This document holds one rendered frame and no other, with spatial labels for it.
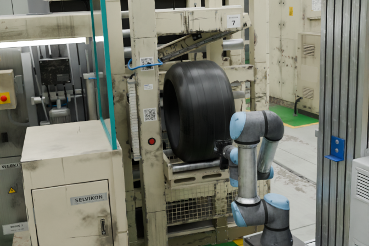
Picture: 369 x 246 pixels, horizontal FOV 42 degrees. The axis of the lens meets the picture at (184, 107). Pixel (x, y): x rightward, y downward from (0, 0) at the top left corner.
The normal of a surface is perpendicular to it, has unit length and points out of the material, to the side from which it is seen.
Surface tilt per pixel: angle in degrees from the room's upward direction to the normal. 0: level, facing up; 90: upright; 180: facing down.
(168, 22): 90
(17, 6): 90
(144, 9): 90
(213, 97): 63
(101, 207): 90
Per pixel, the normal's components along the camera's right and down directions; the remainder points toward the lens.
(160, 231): 0.26, 0.21
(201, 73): 0.11, -0.70
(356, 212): -0.91, 0.14
